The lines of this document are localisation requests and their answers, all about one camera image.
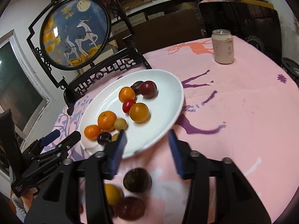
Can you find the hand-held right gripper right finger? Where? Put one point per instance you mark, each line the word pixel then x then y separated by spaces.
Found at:
pixel 178 158

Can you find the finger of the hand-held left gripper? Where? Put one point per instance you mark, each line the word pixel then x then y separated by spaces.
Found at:
pixel 50 136
pixel 70 142

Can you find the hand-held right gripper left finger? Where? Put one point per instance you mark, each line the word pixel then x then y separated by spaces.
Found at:
pixel 118 154

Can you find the tan longan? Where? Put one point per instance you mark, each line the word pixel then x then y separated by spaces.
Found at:
pixel 120 124
pixel 115 137

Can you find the dark red cherry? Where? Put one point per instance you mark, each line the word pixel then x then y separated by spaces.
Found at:
pixel 102 138

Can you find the small mandarin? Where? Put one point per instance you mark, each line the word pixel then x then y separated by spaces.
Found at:
pixel 91 131

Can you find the large bumpy mandarin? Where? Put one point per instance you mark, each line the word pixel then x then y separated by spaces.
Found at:
pixel 107 120

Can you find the yellow apricot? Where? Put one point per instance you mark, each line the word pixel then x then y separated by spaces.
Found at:
pixel 113 194

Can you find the large smooth orange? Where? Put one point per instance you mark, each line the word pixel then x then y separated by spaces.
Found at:
pixel 139 112

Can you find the small red cherry tomato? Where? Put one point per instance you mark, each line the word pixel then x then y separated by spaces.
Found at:
pixel 128 105

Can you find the white oval plate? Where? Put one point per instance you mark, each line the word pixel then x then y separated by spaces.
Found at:
pixel 158 112

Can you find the large dark red plum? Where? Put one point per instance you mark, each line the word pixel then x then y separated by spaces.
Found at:
pixel 129 207

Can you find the small dark passion fruit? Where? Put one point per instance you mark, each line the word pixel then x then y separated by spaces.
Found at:
pixel 136 86

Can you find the small dark purple plum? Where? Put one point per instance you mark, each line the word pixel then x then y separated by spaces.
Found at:
pixel 148 89

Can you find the window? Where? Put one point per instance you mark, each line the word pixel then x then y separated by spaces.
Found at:
pixel 16 86

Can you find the pink deer print tablecloth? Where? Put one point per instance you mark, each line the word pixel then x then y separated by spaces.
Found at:
pixel 233 121

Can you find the black framed deer screen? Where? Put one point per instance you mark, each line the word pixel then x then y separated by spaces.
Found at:
pixel 74 32

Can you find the pink drink can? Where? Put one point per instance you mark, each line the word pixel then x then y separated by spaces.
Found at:
pixel 223 47

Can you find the brown board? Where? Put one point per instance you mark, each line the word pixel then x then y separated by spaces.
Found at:
pixel 168 32

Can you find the black round stand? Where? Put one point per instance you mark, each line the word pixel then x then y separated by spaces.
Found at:
pixel 290 66

